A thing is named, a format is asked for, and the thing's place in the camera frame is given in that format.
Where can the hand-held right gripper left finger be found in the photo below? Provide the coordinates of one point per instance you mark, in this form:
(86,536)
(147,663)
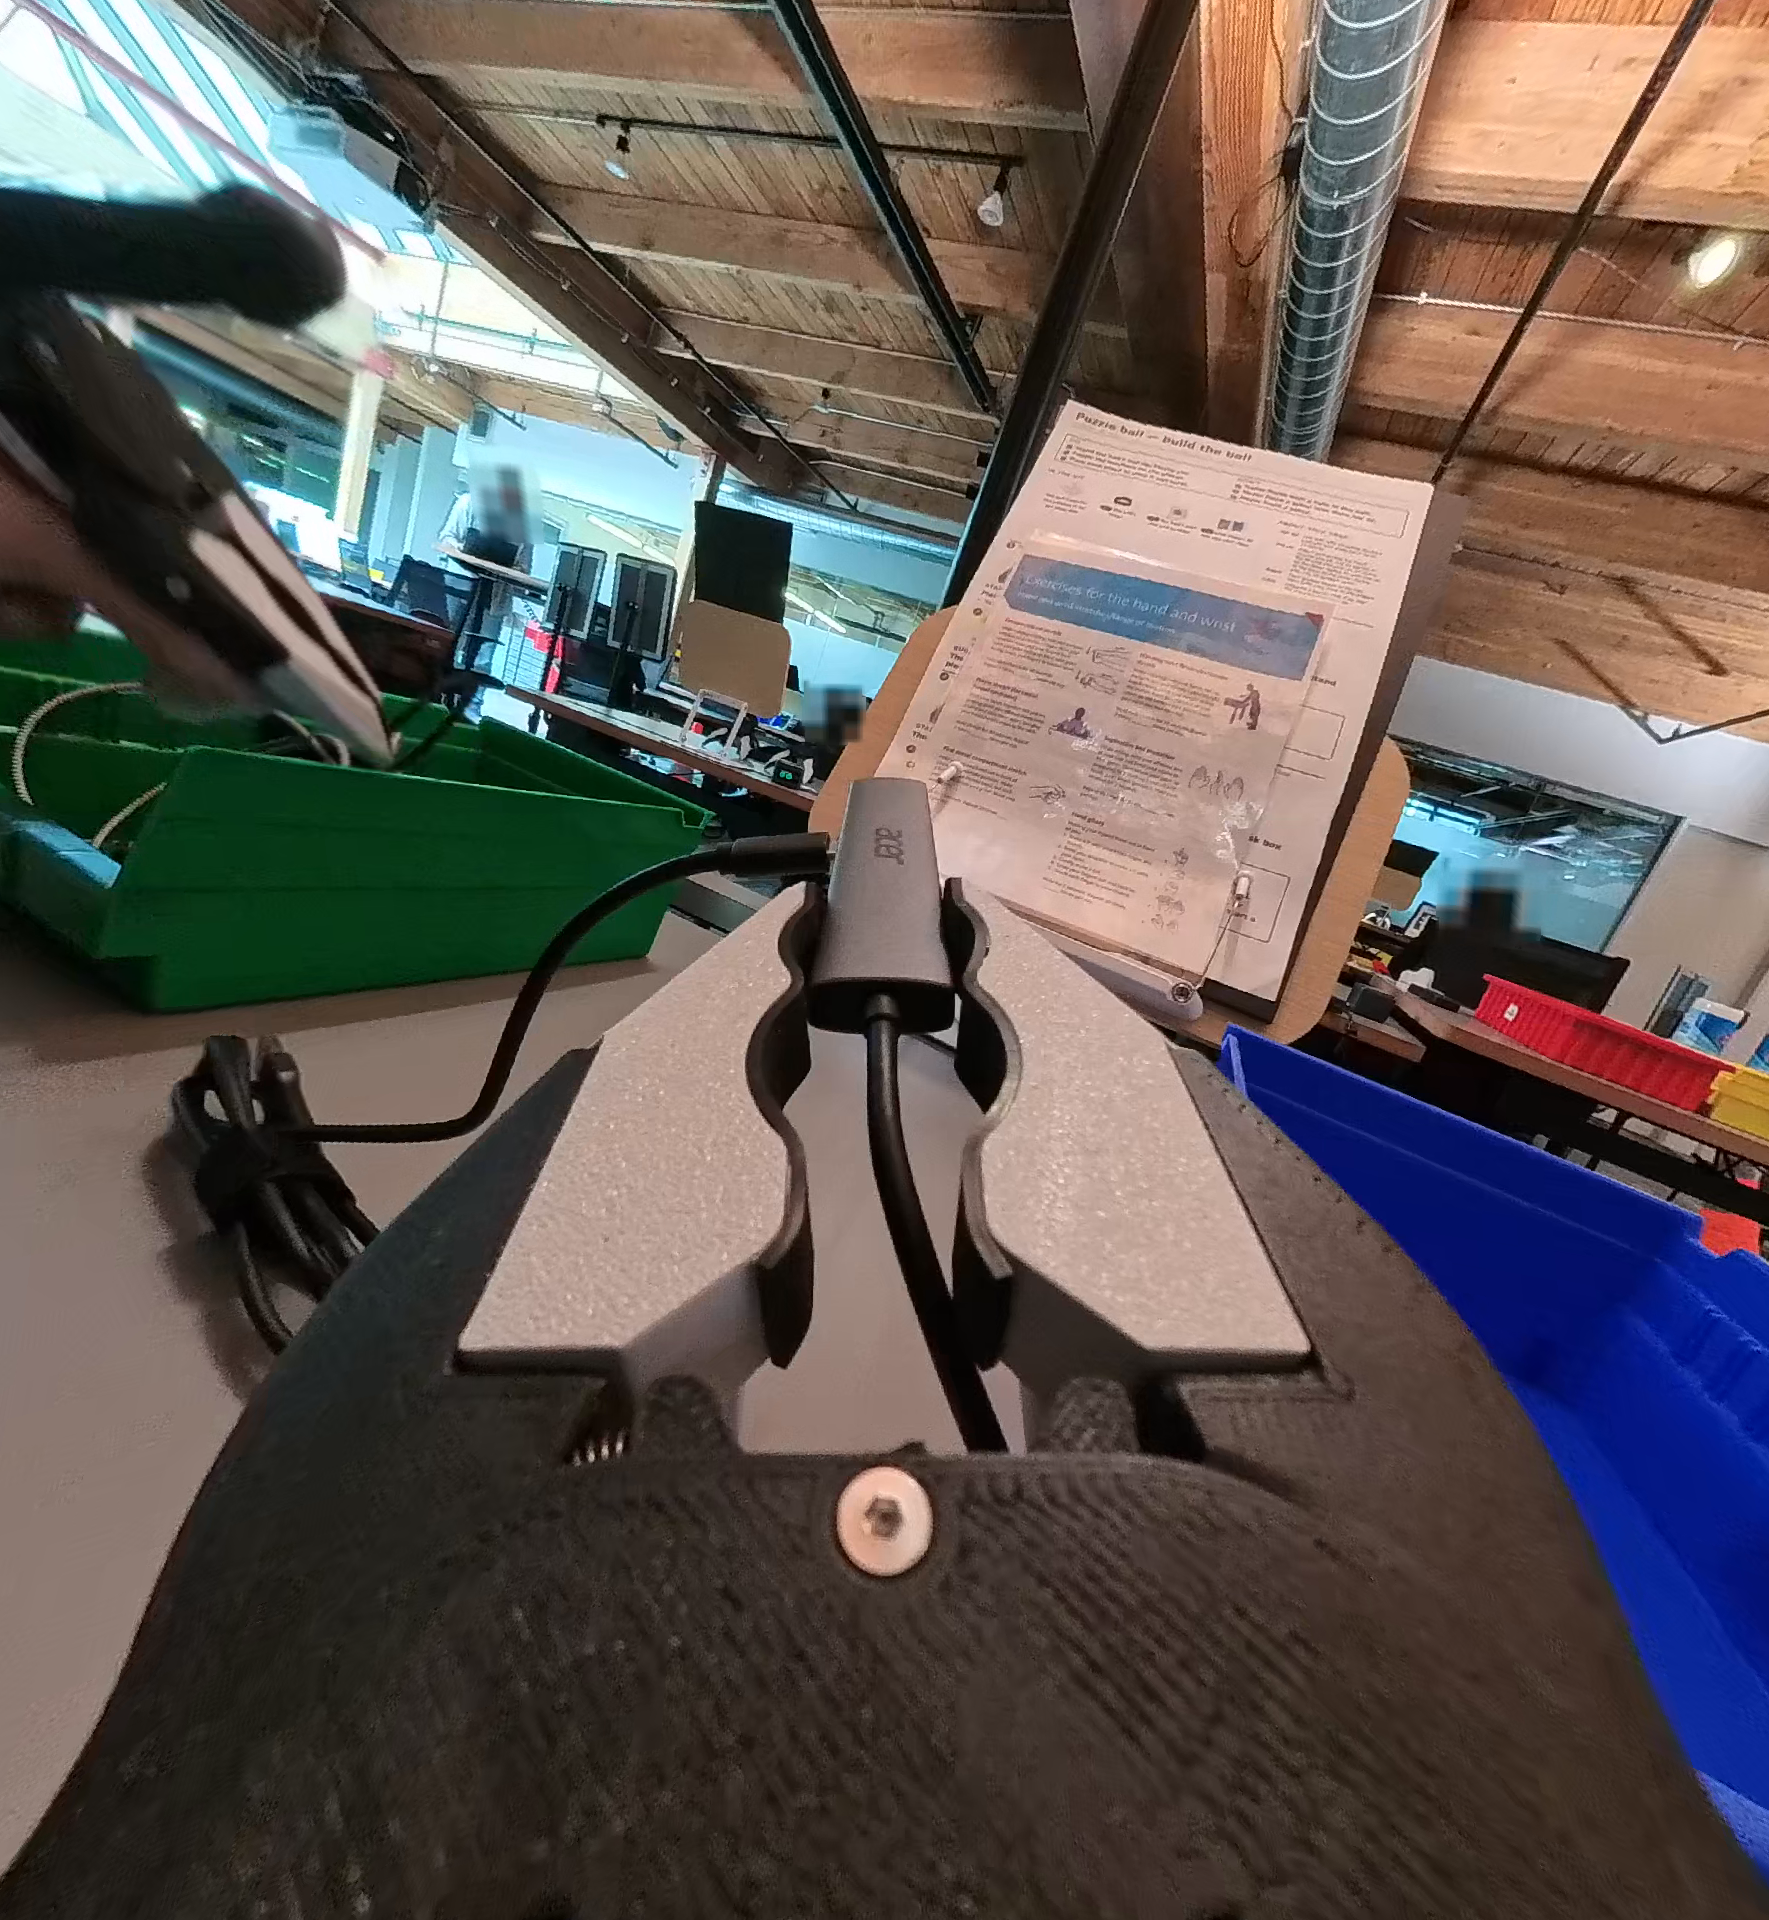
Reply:
(628,1170)

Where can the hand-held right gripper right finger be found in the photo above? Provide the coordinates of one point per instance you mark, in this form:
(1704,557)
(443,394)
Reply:
(1110,1170)

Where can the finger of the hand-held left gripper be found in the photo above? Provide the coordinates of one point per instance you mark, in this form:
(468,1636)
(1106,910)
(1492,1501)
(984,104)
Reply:
(283,616)

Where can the green plastic bin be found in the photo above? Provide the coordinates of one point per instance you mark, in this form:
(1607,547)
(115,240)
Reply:
(373,885)

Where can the blue plastic bin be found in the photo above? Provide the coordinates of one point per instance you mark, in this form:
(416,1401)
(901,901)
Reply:
(1649,1424)

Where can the grey desk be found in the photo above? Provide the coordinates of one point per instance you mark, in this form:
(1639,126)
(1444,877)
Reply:
(75,1349)

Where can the wooden document stand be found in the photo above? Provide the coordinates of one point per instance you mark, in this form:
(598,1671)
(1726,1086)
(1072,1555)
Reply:
(1349,899)

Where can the laminated exercise sheet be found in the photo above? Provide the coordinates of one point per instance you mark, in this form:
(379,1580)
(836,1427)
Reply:
(1124,720)

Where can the black monitor screen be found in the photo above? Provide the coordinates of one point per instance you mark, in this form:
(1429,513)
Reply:
(743,554)

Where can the red plastic bin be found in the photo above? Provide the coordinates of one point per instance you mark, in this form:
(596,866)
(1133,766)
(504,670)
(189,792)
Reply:
(1590,1035)

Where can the wooden background table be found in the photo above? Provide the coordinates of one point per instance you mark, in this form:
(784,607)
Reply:
(1649,1122)

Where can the printed instruction sheet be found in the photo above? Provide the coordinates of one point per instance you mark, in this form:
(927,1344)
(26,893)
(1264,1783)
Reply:
(1274,496)

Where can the silver ribbed ventilation duct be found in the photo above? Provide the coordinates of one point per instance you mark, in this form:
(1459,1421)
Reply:
(1349,179)

